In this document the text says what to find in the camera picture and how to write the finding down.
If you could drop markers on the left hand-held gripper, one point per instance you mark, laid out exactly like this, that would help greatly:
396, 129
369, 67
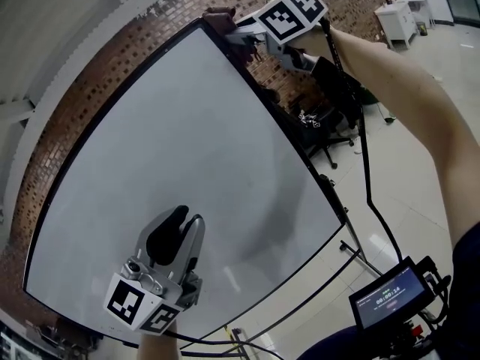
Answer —
142, 298

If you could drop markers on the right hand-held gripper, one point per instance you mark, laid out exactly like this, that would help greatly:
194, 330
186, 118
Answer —
292, 13

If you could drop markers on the brown wiping cloth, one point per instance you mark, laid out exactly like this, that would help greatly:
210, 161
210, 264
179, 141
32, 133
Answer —
221, 19

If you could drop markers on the large white whiteboard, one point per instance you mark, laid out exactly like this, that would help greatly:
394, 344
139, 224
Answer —
168, 144

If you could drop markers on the person's right forearm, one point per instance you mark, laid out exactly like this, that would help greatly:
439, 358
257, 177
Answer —
412, 99

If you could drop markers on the person's left forearm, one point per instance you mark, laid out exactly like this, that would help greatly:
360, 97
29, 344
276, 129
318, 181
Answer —
157, 345

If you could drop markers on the spare hand-held gripper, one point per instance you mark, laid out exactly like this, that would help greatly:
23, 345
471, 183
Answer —
309, 120

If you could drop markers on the black office chair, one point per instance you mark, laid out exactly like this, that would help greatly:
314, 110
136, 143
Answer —
326, 126

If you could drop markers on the white cabinet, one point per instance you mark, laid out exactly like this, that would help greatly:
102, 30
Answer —
397, 21

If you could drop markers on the black chest monitor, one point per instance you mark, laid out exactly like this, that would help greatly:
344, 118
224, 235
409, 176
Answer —
390, 298

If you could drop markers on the person's navy shirt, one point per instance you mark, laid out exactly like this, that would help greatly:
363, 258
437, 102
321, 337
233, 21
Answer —
467, 276

